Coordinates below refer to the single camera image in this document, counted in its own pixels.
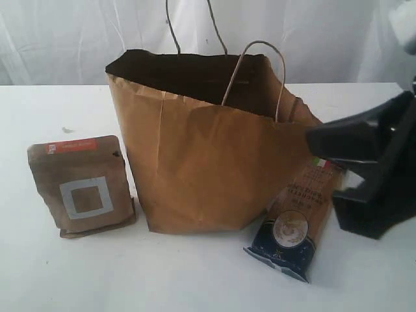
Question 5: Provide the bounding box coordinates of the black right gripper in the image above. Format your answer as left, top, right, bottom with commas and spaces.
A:
305, 91, 415, 240

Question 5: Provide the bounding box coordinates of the spaghetti packet dark blue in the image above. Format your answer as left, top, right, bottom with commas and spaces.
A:
244, 157, 343, 283

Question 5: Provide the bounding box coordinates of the brown paper bag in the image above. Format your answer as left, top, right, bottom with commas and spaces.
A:
105, 0, 334, 235

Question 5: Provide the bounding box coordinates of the brown kraft standup pouch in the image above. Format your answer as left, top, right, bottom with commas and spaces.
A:
27, 135, 137, 239

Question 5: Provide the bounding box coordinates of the small paper scrap on table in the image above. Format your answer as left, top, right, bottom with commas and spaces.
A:
62, 127, 74, 133

